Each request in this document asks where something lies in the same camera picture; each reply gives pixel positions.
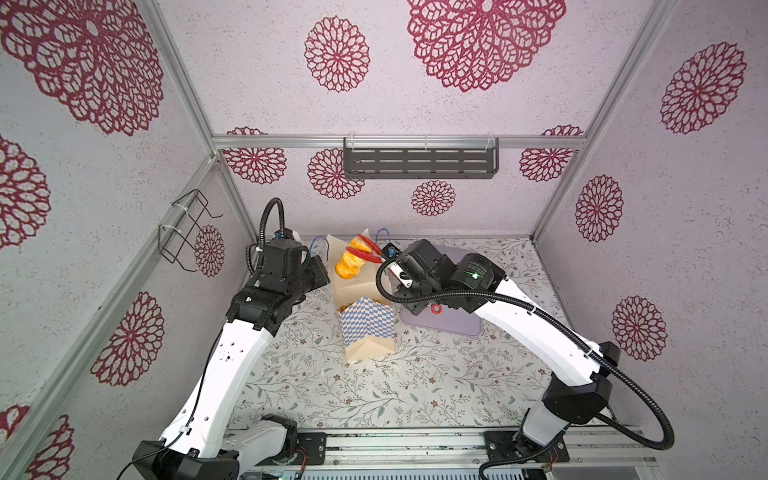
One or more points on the black wire wall rack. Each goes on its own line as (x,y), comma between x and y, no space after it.
(175,235)

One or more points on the lavender plastic tray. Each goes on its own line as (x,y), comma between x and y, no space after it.
(440,317)

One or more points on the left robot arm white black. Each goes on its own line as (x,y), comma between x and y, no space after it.
(194,444)

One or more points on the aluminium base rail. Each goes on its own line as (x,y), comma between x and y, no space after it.
(585,452)

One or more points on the glazed pastry bread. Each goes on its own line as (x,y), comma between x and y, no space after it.
(356,254)

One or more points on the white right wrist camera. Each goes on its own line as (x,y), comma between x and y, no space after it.
(391,252)

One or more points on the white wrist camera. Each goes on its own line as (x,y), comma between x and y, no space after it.
(288,234)
(391,252)

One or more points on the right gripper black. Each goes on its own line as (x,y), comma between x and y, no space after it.
(412,305)

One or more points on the dark grey wall shelf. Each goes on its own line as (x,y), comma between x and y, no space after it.
(425,163)

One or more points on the red metal kitchen tongs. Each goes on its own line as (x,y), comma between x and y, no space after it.
(414,309)

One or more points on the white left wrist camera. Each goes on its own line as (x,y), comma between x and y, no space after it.
(288,234)

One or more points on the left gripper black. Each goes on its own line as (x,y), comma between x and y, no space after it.
(314,266)

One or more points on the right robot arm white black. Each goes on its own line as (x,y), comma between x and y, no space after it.
(579,388)

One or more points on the blue checkered paper bag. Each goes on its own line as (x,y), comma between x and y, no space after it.
(366,318)

